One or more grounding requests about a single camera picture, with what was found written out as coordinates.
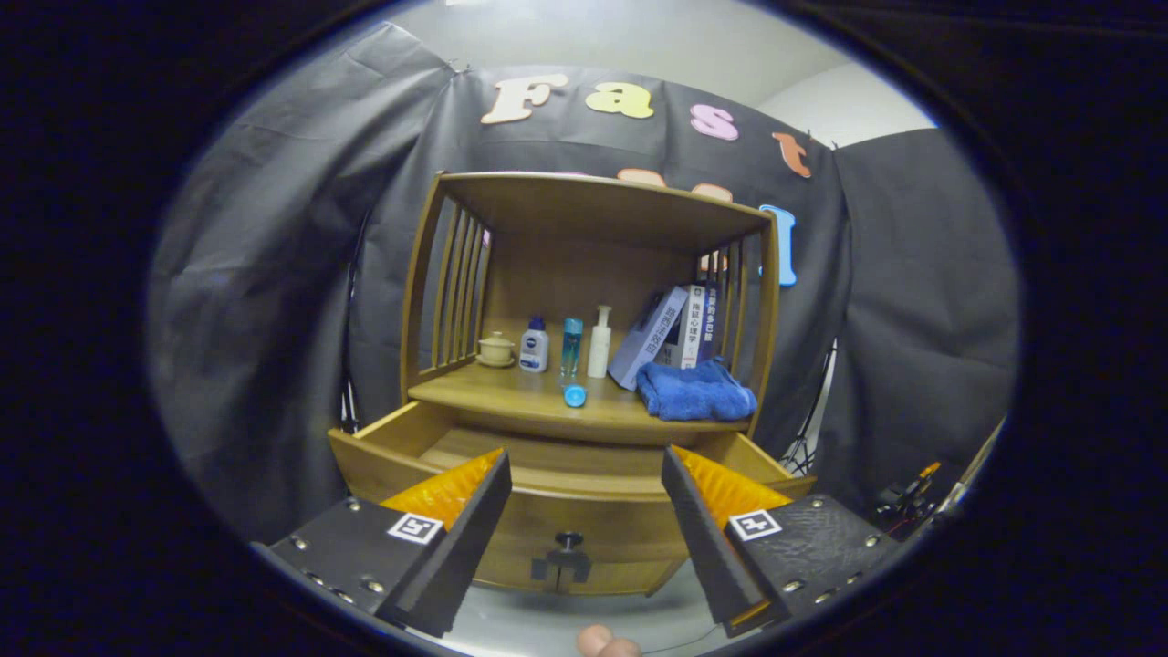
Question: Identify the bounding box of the clear blue bottle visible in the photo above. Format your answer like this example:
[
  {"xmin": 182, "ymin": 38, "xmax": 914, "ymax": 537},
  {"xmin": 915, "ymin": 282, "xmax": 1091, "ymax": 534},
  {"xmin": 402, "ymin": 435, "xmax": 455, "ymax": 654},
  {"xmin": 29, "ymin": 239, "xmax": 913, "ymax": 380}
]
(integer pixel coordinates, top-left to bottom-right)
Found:
[{"xmin": 560, "ymin": 318, "xmax": 584, "ymax": 382}]

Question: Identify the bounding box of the black light stand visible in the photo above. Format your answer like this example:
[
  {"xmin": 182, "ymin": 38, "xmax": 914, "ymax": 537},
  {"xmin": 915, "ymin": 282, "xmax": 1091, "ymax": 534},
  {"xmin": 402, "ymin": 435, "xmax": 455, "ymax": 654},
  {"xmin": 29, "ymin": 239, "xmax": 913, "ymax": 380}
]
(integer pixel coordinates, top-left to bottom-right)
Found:
[
  {"xmin": 783, "ymin": 339, "xmax": 839, "ymax": 477},
  {"xmin": 339, "ymin": 210, "xmax": 370, "ymax": 434}
]

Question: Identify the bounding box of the white bottle with blue cap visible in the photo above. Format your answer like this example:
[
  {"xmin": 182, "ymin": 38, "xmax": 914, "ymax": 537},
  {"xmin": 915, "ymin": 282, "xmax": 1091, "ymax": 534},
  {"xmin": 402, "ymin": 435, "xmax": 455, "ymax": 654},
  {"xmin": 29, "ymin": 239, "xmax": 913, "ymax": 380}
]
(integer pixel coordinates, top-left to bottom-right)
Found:
[{"xmin": 519, "ymin": 316, "xmax": 550, "ymax": 373}]

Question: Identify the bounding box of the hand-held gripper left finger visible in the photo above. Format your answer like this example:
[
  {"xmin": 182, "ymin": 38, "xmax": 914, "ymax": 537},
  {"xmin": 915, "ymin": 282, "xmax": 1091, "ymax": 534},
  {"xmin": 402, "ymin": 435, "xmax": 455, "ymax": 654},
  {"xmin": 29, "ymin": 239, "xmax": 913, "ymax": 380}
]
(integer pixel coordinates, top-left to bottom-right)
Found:
[{"xmin": 251, "ymin": 448, "xmax": 513, "ymax": 638}]

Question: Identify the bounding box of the wooden drawer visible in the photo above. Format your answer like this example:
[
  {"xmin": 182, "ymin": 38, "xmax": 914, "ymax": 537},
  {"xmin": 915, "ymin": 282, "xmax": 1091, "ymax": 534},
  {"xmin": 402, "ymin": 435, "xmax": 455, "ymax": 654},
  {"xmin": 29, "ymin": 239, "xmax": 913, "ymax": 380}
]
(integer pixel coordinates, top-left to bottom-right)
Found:
[{"xmin": 327, "ymin": 400, "xmax": 818, "ymax": 567}]

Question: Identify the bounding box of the black backdrop cloth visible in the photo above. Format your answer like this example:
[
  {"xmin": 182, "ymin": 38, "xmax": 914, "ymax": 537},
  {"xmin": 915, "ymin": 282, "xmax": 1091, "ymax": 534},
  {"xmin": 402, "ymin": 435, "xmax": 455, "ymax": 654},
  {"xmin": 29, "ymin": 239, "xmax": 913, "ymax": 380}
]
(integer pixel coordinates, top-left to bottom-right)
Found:
[{"xmin": 146, "ymin": 23, "xmax": 1021, "ymax": 544}]

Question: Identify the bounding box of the white book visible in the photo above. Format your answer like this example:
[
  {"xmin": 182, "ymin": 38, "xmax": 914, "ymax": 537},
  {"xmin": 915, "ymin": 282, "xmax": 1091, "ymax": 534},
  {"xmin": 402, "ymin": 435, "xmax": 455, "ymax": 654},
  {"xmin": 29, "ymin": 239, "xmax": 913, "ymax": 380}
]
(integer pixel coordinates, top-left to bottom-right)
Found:
[{"xmin": 675, "ymin": 284, "xmax": 708, "ymax": 369}]

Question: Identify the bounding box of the beige lidded teacup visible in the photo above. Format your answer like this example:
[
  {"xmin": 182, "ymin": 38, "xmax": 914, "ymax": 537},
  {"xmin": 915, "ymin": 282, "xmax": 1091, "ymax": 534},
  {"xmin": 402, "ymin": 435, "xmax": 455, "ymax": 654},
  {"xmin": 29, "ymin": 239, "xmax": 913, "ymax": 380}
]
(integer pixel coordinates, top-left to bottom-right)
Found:
[{"xmin": 476, "ymin": 331, "xmax": 517, "ymax": 369}]

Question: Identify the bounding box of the grey-blue book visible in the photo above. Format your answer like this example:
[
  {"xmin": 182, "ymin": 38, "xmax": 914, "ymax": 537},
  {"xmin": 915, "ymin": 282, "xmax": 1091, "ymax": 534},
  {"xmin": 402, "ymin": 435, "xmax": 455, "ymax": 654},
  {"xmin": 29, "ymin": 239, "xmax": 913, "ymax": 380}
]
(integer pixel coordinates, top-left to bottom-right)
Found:
[{"xmin": 608, "ymin": 286, "xmax": 690, "ymax": 391}]

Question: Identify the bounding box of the wooden cabinet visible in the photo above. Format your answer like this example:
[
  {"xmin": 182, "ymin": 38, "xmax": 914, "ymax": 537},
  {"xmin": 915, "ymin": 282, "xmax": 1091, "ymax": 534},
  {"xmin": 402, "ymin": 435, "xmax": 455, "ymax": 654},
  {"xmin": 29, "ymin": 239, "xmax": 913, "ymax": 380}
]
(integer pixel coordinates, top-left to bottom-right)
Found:
[{"xmin": 327, "ymin": 171, "xmax": 818, "ymax": 599}]

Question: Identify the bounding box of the blue towel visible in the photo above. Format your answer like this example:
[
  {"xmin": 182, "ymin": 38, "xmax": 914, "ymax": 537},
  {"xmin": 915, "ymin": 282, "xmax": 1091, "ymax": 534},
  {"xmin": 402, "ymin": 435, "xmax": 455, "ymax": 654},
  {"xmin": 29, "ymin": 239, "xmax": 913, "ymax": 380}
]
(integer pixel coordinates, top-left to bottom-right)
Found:
[{"xmin": 636, "ymin": 358, "xmax": 758, "ymax": 422}]

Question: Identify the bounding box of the light wooden board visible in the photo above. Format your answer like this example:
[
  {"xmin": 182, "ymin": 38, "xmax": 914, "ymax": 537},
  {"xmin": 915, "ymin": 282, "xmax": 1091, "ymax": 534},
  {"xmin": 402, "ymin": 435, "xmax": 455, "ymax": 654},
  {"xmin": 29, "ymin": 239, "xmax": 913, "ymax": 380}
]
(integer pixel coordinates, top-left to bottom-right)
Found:
[{"xmin": 949, "ymin": 415, "xmax": 1007, "ymax": 512}]

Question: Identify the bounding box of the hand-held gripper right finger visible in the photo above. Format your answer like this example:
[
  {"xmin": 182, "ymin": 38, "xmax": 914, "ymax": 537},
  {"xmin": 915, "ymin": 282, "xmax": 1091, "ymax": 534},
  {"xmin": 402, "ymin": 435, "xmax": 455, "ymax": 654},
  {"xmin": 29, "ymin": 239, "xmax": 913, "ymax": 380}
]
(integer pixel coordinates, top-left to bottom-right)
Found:
[{"xmin": 661, "ymin": 445, "xmax": 904, "ymax": 638}]

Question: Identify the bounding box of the black device with orange part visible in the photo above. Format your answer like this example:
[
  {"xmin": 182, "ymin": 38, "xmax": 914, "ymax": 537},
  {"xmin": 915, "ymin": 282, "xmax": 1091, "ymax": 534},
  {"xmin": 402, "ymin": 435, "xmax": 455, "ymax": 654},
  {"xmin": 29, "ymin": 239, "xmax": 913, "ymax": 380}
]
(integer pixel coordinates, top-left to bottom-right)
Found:
[{"xmin": 871, "ymin": 461, "xmax": 943, "ymax": 535}]

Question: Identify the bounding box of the wooden countertop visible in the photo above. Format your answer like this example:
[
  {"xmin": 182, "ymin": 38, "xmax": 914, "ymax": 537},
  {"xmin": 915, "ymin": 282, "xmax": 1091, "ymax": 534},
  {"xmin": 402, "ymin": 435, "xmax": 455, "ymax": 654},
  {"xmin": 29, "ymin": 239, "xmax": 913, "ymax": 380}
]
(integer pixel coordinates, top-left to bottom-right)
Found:
[{"xmin": 408, "ymin": 360, "xmax": 758, "ymax": 448}]

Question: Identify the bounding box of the white pump bottle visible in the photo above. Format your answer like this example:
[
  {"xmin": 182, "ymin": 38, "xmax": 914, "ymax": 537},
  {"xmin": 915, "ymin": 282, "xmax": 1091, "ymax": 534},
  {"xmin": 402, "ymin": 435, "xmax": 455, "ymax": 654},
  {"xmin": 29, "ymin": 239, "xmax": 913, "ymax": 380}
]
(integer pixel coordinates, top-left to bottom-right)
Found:
[{"xmin": 588, "ymin": 305, "xmax": 613, "ymax": 379}]

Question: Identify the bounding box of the wooden cabinet door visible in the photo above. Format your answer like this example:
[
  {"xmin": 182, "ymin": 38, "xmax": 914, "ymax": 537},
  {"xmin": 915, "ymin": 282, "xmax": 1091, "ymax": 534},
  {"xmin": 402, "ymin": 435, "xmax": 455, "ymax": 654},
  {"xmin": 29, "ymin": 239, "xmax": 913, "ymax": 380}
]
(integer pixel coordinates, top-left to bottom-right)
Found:
[
  {"xmin": 474, "ymin": 558, "xmax": 565, "ymax": 594},
  {"xmin": 564, "ymin": 557, "xmax": 685, "ymax": 599}
]

